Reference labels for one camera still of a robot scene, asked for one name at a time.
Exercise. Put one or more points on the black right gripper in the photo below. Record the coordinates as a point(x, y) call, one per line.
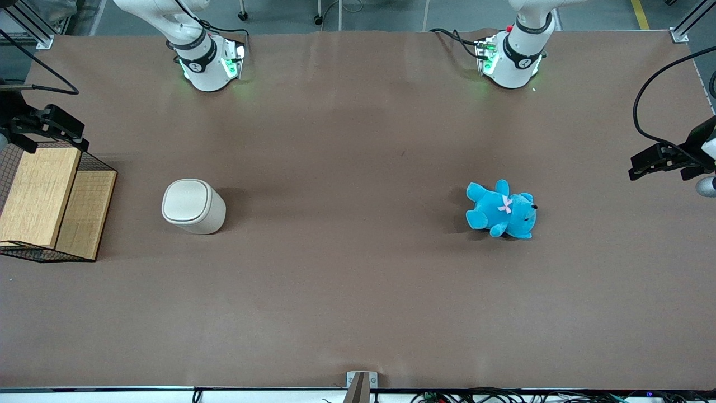
point(12, 107)

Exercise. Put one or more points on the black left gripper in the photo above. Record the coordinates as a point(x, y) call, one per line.
point(695, 140)

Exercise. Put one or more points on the cream lidded trash can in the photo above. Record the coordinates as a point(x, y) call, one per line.
point(193, 206)

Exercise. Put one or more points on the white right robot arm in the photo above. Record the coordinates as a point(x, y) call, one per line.
point(204, 61)

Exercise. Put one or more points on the large light wooden board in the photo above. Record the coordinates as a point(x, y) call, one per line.
point(39, 193)

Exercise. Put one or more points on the small light wooden board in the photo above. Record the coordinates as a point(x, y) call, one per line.
point(86, 212)

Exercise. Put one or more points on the blue teddy bear plush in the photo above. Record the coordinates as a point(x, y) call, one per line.
point(500, 210)

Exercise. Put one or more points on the aluminium frame post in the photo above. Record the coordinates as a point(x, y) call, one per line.
point(691, 22)
point(31, 25)

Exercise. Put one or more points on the grey metal camera mount bracket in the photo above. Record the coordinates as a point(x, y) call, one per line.
point(361, 386)

